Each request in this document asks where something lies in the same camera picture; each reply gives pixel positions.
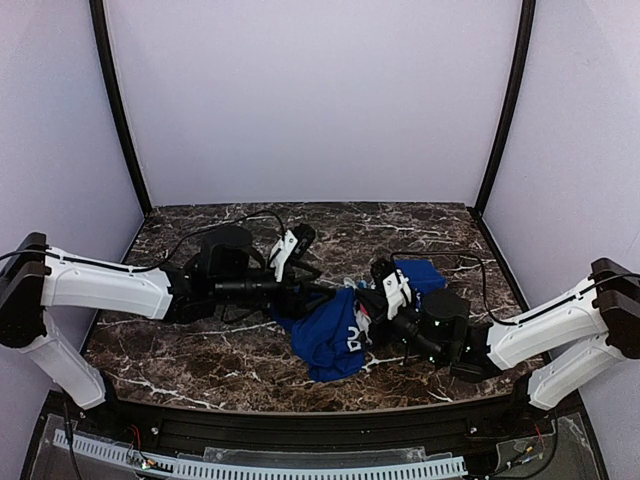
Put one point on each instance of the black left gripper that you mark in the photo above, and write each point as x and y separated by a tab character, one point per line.
291	291

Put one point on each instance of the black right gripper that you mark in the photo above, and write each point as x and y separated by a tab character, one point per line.
376	310

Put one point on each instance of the blue printed t-shirt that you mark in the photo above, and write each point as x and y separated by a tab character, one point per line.
334	339

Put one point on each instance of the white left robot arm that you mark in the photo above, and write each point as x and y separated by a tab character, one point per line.
38	276

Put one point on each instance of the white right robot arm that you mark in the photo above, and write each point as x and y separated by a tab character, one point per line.
598	320

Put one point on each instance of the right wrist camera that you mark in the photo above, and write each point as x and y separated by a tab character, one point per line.
415	286

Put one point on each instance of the black front aluminium rail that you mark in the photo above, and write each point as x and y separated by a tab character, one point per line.
457	426

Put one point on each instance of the white slotted cable duct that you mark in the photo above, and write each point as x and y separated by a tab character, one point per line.
216	463

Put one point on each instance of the right black frame post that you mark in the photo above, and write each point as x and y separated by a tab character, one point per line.
513	86

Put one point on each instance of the black frame post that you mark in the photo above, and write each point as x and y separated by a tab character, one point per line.
115	100
513	86

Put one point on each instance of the left black frame post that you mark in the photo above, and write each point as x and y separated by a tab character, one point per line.
115	100

